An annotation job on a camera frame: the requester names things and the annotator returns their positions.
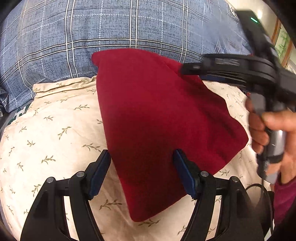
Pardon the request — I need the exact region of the red garment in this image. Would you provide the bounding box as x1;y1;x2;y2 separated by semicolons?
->
91;49;248;222

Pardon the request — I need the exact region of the cream leaf-print pillow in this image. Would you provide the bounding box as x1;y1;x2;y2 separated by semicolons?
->
0;75;275;241

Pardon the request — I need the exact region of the blue plaid pillow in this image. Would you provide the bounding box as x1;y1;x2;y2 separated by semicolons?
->
1;1;251;112

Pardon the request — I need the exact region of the person's right hand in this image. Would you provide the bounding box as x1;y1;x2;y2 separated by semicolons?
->
245;98;295;184

